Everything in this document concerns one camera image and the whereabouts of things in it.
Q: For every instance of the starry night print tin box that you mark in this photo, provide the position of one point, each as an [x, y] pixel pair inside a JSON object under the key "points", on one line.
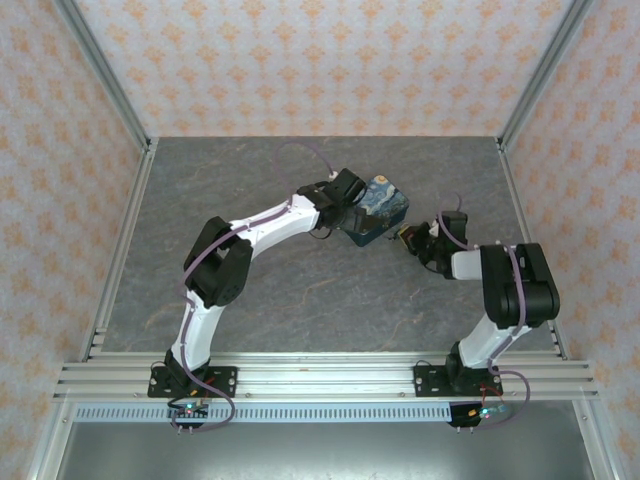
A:
{"points": [[385, 202]]}

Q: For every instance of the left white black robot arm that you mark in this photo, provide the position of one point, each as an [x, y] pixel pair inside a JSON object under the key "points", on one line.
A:
{"points": [[220, 265]]}

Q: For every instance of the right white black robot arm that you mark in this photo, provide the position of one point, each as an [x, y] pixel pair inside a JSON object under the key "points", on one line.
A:
{"points": [[520, 290]]}

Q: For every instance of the right controller circuit board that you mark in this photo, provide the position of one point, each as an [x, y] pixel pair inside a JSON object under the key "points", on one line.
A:
{"points": [[487, 412]]}

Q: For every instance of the controller circuit board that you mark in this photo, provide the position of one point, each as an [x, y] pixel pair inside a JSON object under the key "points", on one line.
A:
{"points": [[487, 412], [190, 411]]}

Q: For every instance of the grey metal panel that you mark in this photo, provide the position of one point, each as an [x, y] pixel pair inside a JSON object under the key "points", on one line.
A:
{"points": [[320, 450]]}

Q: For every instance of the left controller circuit board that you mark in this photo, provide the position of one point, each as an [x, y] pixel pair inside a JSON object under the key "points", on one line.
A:
{"points": [[190, 411]]}

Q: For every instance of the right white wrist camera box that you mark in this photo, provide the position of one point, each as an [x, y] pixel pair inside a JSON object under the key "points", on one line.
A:
{"points": [[435, 229]]}

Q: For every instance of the right aluminium side rail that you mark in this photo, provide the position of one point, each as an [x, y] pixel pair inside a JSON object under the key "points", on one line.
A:
{"points": [[520, 200]]}

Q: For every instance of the aluminium side rail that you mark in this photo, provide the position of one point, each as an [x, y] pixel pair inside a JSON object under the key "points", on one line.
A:
{"points": [[520, 200], [136, 200]]}

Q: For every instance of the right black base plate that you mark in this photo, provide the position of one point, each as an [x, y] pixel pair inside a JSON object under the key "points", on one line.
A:
{"points": [[425, 380]]}

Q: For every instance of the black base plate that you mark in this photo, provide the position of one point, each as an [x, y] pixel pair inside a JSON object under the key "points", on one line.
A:
{"points": [[425, 380], [225, 380]]}

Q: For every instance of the aluminium mounting rail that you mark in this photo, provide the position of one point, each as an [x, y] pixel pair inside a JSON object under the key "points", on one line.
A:
{"points": [[325, 380]]}

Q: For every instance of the left aluminium side rail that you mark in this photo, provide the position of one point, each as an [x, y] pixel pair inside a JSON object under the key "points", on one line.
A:
{"points": [[136, 200]]}

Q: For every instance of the right aluminium frame post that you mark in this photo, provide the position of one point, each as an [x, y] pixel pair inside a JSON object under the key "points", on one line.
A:
{"points": [[549, 65]]}

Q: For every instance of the aluminium frame post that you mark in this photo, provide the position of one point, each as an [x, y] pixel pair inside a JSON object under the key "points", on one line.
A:
{"points": [[549, 65], [102, 65]]}

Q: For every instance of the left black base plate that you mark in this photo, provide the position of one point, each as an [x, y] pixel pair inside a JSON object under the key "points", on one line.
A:
{"points": [[225, 380]]}

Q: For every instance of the left aluminium frame post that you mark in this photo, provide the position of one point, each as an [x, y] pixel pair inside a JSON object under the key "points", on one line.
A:
{"points": [[102, 65]]}

